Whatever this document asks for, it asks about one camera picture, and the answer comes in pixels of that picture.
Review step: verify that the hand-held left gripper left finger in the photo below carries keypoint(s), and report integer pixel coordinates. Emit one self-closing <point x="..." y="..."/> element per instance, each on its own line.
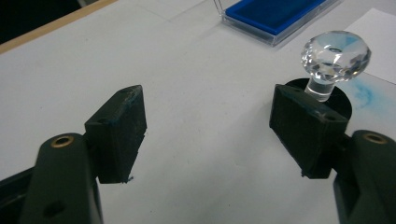
<point x="118" y="137"/>

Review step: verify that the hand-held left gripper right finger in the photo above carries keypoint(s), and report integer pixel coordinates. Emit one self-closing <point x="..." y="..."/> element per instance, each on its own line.
<point x="305" y="133"/>

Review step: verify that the crystal knob stamp black base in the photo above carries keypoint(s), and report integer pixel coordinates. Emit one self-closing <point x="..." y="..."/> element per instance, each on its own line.
<point x="336" y="56"/>

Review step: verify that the small white paper sheet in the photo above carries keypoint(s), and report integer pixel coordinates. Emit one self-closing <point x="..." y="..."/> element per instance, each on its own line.
<point x="379" y="40"/>

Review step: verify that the blue ink pad clear case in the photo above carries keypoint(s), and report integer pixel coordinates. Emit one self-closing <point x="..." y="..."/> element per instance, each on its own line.
<point x="274" y="15"/>

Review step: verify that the large white table cover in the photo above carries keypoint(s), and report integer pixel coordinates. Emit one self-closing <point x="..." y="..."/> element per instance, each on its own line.
<point x="202" y="93"/>

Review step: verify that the wooden table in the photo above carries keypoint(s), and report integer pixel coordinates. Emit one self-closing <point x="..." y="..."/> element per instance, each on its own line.
<point x="46" y="28"/>

